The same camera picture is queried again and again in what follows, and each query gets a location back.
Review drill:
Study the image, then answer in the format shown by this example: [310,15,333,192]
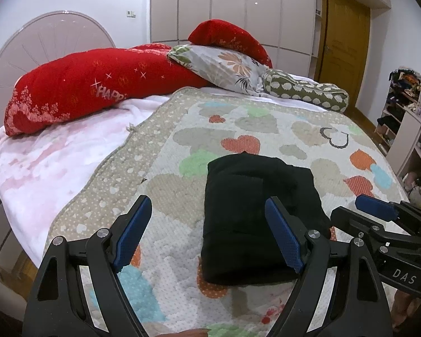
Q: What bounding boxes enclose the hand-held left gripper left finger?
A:
[23,195,153,337]

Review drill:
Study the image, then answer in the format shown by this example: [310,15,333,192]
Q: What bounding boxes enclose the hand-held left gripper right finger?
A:
[264,197,395,337]

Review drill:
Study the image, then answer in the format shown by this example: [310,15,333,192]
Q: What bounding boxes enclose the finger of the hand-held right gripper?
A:
[330,206,390,250]
[355,195,421,227]

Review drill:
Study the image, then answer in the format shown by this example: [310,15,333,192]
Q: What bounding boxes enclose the black pants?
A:
[200,152,334,285]

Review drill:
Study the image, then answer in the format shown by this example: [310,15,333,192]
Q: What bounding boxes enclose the white shelf unit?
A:
[374,67,421,204]

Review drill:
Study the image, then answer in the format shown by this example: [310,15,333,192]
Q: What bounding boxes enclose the pink bed sheet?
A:
[0,95,171,264]

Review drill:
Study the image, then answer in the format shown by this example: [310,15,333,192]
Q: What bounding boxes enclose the heart patterned blanket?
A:
[44,86,413,337]

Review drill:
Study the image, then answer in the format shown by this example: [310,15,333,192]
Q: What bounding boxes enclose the dark clutter pile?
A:
[389,67,421,94]

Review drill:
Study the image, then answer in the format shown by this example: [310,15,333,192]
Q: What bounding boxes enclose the green dotted bolster pillow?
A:
[261,68,351,113]

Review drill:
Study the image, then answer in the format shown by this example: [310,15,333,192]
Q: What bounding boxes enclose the wooden door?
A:
[314,0,372,101]

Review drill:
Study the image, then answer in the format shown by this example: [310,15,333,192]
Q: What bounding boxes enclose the large red pillow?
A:
[3,42,211,137]

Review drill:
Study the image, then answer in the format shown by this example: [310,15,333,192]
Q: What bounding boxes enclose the floral pillow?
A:
[167,44,271,95]

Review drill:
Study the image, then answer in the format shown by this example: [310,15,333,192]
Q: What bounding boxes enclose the small red pillow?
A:
[187,19,273,69]

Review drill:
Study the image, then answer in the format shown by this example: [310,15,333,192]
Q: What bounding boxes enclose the round pink headboard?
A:
[0,11,117,148]

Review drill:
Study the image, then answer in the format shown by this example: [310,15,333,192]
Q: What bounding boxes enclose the white wardrobe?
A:
[150,0,390,81]

